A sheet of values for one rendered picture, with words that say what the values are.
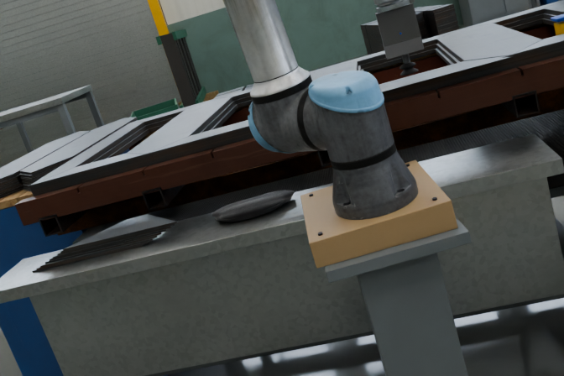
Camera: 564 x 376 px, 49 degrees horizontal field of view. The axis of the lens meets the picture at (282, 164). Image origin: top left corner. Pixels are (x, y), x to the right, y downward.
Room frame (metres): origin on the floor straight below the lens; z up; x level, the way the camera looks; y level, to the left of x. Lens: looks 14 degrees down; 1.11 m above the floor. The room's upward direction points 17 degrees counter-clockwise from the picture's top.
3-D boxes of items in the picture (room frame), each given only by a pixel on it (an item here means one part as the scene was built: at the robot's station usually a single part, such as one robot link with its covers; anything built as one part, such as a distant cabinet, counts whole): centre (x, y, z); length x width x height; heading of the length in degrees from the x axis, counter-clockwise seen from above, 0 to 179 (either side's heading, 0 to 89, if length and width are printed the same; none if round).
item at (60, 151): (2.25, 0.75, 0.82); 0.80 x 0.40 x 0.06; 168
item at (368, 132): (1.05, -0.13, 0.90); 0.13 x 0.12 x 0.14; 43
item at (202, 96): (8.47, 0.88, 0.58); 1.60 x 0.60 x 1.17; 0
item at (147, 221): (1.44, 0.44, 0.70); 0.39 x 0.12 x 0.04; 78
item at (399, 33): (1.42, -0.35, 0.98); 0.10 x 0.09 x 0.16; 169
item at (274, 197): (1.36, 0.09, 0.70); 0.20 x 0.10 x 0.03; 84
